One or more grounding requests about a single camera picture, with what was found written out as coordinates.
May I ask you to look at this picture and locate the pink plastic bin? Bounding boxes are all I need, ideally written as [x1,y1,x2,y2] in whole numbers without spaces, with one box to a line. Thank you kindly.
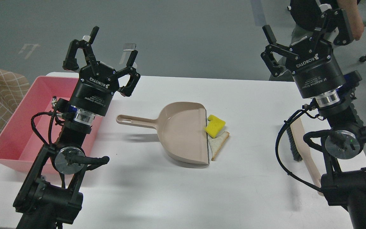
[0,76,103,173]

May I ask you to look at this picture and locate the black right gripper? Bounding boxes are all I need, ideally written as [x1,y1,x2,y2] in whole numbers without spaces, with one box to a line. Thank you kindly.
[261,9,354,99]

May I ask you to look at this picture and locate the silver floor plate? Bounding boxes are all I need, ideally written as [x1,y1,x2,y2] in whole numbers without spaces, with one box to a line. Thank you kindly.
[123,43,137,51]

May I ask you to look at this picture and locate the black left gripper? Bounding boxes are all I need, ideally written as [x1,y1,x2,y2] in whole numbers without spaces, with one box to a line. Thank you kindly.
[63,26,140,116]

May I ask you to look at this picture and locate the beige hand brush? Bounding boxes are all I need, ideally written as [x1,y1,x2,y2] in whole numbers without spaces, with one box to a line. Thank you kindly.
[286,118,321,188]

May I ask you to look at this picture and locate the yellow sponge piece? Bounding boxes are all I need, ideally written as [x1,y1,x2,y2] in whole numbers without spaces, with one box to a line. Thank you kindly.
[203,114,226,138]

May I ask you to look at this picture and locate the person in background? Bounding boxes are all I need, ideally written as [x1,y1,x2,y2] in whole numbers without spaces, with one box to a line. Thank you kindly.
[269,0,366,82]

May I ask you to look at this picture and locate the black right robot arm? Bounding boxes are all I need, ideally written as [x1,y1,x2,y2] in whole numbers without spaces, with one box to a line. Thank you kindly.
[261,9,366,229]

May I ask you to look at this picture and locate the toast bread slice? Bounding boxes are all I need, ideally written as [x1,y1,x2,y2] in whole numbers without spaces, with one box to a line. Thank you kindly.
[208,131,230,161]

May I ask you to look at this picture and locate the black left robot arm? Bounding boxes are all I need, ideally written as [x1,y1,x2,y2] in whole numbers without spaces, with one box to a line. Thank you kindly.
[13,26,140,229]

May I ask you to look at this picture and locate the beige plastic dustpan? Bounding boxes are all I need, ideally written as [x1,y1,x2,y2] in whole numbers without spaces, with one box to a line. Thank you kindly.
[116,101,210,165]

